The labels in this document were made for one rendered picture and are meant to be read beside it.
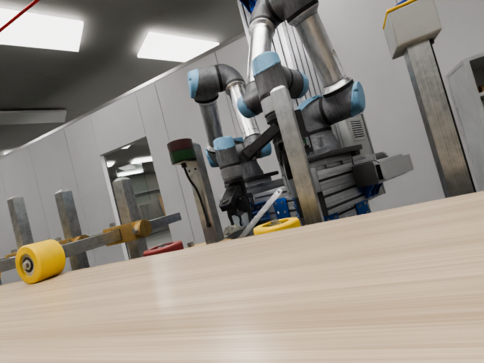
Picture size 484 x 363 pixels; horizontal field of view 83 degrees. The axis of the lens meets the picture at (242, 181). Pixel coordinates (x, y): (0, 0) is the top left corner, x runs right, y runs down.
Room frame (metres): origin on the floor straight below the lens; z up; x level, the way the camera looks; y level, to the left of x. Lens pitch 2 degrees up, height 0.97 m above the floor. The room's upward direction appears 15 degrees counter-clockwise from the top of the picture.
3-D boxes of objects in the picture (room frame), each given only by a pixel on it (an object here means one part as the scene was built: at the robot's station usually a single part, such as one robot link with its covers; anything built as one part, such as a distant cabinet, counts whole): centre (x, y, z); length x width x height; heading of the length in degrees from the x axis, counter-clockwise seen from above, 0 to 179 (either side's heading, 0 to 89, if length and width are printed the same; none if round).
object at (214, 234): (0.69, 0.10, 0.89); 0.03 x 0.03 x 0.48; 68
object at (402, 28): (0.50, -0.37, 1.18); 0.07 x 0.07 x 0.08; 68
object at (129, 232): (0.79, 0.35, 0.94); 0.13 x 0.06 x 0.05; 68
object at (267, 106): (0.69, -0.13, 1.16); 0.08 x 0.08 x 0.05
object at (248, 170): (1.52, -0.05, 1.09); 0.15 x 0.15 x 0.10
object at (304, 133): (0.69, -0.14, 1.08); 0.09 x 0.08 x 0.12; 88
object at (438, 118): (0.50, -0.37, 0.92); 0.05 x 0.04 x 0.45; 68
